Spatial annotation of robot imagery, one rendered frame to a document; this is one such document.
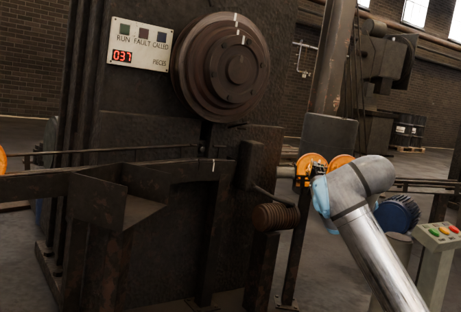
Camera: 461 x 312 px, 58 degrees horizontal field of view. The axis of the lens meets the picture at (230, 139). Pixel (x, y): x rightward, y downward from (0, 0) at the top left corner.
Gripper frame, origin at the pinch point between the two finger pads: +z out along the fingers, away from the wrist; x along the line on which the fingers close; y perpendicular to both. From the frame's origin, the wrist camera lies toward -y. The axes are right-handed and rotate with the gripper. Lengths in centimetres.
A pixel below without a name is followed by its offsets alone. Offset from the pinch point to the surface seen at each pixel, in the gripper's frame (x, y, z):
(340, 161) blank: -12.5, 4.5, 0.0
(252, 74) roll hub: 36, 43, -7
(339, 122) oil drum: -67, -59, 219
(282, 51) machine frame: 22, 45, 34
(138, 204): 69, 8, -64
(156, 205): 63, 8, -62
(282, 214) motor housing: 12.8, -16.9, -20.1
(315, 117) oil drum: -45, -61, 228
